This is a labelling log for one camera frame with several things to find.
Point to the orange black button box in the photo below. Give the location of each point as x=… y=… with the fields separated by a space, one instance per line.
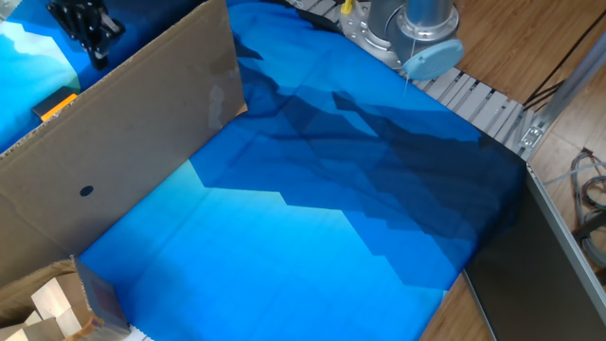
x=52 y=105

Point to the blue landscape print cloth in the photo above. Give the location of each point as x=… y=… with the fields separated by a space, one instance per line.
x=293 y=246

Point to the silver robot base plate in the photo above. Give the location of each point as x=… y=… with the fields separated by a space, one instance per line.
x=360 y=28

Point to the dark grey board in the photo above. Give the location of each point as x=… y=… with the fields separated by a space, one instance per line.
x=530 y=274

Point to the white zip tie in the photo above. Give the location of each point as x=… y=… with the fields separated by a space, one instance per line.
x=410 y=66

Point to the silver corner bracket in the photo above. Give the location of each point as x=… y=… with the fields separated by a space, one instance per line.
x=531 y=137

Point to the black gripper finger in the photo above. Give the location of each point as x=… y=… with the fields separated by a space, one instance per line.
x=97 y=54
x=108 y=29

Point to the yellow plastic clip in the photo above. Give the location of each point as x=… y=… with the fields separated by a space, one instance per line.
x=347 y=6

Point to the aluminium frame rail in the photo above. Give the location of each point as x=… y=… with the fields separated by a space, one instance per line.
x=568 y=232
x=573 y=85

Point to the light wooden block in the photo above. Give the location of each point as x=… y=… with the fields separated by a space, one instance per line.
x=68 y=323
x=33 y=318
x=38 y=331
x=49 y=298

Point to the small open cardboard box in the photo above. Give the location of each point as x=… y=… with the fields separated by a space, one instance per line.
x=101 y=303

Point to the large cardboard wall sheet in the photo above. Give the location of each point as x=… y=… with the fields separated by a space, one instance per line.
x=118 y=118

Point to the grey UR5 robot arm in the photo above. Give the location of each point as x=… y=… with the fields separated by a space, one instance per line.
x=433 y=59

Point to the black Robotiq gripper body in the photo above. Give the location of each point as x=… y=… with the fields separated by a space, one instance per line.
x=76 y=14

